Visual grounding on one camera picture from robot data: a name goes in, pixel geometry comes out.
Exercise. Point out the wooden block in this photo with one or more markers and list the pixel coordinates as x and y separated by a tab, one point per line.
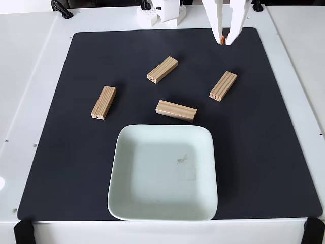
176	110
103	102
162	69
223	86

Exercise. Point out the pale green square plate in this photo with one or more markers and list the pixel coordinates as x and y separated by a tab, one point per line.
152	157

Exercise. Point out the black table clamp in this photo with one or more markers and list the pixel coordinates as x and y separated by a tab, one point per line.
62	8
257	6
145	4

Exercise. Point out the black rubber mat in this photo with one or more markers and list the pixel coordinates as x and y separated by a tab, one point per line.
63	165

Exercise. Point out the black corner bracket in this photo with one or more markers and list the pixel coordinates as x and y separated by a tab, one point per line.
314	230
24	231

